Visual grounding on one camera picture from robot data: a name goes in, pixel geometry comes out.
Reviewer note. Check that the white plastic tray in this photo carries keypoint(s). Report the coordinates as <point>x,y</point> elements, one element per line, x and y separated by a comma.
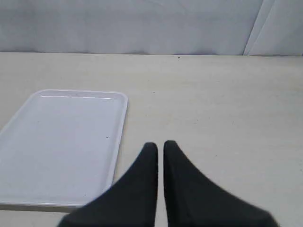
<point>60,148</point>

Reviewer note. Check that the white backdrop curtain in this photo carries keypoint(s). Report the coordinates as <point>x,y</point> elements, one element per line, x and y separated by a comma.
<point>195,27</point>

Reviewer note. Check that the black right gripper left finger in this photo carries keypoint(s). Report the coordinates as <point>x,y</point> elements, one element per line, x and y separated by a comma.
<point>130,202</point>

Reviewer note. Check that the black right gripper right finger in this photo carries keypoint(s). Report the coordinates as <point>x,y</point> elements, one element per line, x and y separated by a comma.
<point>193,200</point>

